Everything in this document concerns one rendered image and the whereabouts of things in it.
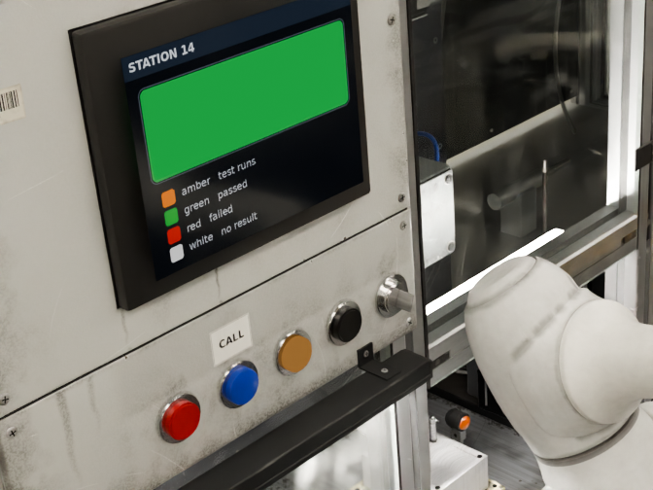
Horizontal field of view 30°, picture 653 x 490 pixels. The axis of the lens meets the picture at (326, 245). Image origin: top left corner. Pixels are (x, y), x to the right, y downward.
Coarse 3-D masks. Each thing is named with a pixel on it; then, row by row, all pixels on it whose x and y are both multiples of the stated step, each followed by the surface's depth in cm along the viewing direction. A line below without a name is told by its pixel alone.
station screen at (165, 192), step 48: (336, 0) 90; (192, 48) 81; (240, 48) 84; (144, 144) 81; (288, 144) 90; (336, 144) 94; (144, 192) 82; (192, 192) 85; (240, 192) 88; (288, 192) 91; (336, 192) 95; (192, 240) 86; (240, 240) 89
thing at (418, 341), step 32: (640, 192) 137; (416, 224) 109; (640, 224) 138; (416, 256) 110; (640, 256) 140; (416, 288) 111; (608, 288) 145; (640, 288) 142; (640, 320) 145; (416, 352) 114
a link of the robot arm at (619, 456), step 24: (648, 408) 109; (624, 432) 103; (648, 432) 105; (576, 456) 103; (600, 456) 103; (624, 456) 103; (648, 456) 104; (552, 480) 106; (576, 480) 104; (600, 480) 103; (624, 480) 103; (648, 480) 104
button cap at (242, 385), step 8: (240, 368) 95; (248, 368) 95; (232, 376) 95; (240, 376) 95; (248, 376) 95; (256, 376) 96; (232, 384) 94; (240, 384) 95; (248, 384) 96; (256, 384) 96; (232, 392) 95; (240, 392) 95; (248, 392) 96; (256, 392) 97; (232, 400) 95; (240, 400) 95; (248, 400) 96
